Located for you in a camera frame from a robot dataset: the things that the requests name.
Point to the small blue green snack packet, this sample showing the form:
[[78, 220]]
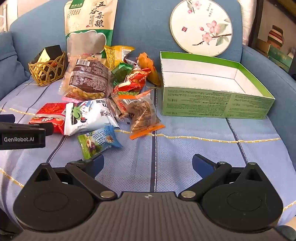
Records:
[[99, 141]]

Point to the twisted snack bag brown label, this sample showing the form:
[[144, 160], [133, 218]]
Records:
[[87, 78]]

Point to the woven wicker basket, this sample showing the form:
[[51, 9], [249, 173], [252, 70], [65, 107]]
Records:
[[46, 74]]

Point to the red chili snack packet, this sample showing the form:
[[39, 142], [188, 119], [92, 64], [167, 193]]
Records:
[[48, 113]]

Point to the pink packet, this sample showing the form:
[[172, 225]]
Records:
[[69, 99]]

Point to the blue cushion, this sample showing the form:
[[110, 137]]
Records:
[[11, 64]]

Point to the dark brown candy packet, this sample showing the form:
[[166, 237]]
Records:
[[130, 62]]

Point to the white blue snack packet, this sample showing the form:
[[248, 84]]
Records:
[[90, 115]]

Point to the clear packet orange edges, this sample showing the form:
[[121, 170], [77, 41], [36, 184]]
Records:
[[141, 113]]

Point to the small black box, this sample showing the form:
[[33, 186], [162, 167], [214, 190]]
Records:
[[54, 52]]

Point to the striped light blue blanket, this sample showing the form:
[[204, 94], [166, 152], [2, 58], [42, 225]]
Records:
[[185, 150]]

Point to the dark shelf frame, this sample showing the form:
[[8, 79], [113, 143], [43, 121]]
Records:
[[257, 23]]

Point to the beige square biscuit packet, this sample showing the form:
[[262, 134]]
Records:
[[90, 56]]

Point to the red snack packet white label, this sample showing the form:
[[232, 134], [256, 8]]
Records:
[[134, 80]]

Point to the orange snack packet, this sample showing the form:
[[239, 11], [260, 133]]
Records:
[[148, 67]]

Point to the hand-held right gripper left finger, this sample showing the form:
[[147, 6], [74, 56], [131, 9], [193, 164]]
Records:
[[99, 162]]

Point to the round floral fan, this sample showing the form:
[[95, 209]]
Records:
[[196, 23]]

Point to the gold triangular packet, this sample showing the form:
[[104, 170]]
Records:
[[44, 56]]

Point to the striped vase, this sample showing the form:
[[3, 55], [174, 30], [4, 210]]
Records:
[[275, 37]]

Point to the green cardboard box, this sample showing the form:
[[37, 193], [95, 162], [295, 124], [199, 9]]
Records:
[[208, 104]]

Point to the blue sofa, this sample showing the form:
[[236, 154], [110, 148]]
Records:
[[143, 27]]

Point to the yellow snack packet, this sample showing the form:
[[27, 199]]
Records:
[[115, 55]]

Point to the green boxes on shelf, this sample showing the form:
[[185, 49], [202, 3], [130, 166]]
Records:
[[279, 55]]

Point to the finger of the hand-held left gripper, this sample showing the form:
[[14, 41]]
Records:
[[49, 129], [7, 118]]

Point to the white textured cloth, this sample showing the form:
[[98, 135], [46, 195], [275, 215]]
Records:
[[246, 20]]

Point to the large beige grain bag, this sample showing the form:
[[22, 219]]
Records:
[[90, 20]]

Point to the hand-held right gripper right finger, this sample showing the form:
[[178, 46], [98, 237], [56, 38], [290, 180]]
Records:
[[200, 162]]

